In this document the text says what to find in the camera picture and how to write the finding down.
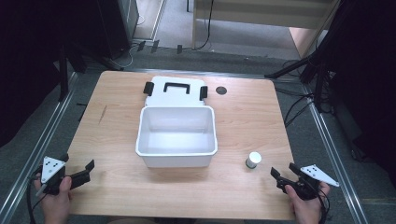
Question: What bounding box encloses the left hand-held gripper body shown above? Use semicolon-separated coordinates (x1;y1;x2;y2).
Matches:
31;155;74;197

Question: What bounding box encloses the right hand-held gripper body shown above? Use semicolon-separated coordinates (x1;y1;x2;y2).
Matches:
276;163;341;202

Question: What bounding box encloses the small white jar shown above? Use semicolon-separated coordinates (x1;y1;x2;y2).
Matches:
245;151;262;170

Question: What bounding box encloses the white plastic storage box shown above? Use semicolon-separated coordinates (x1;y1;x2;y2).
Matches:
134;105;219;169

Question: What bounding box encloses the person's left hand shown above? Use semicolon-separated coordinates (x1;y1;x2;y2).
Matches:
33;175;73;224

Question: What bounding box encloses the person's right hand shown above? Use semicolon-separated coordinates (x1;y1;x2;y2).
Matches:
284;181;331;224

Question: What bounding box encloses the black tripod stand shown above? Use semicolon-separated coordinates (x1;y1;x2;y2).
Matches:
263;46;331;113

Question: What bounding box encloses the dark cabinet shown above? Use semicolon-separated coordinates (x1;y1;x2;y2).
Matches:
92;0;140;61

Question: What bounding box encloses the light wooden furniture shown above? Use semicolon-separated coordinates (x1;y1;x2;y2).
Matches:
191;0;342;60

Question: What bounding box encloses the metal floor rail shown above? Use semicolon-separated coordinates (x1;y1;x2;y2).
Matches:
301;83;371;224
0;72;78;224
130;67;304;84

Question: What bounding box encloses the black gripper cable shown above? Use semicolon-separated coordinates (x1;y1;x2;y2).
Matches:
317;186;332;224
25;174;43;224

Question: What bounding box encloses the black floor cable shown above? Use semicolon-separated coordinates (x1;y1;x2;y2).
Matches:
275;87;316;129

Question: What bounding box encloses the white floor cable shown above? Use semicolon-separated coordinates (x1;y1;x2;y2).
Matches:
108;43;138;71

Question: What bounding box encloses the white lid with black handle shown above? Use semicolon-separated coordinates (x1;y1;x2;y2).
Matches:
143;76;209;108

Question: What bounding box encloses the black hanging cable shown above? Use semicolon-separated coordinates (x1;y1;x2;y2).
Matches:
195;0;216;51

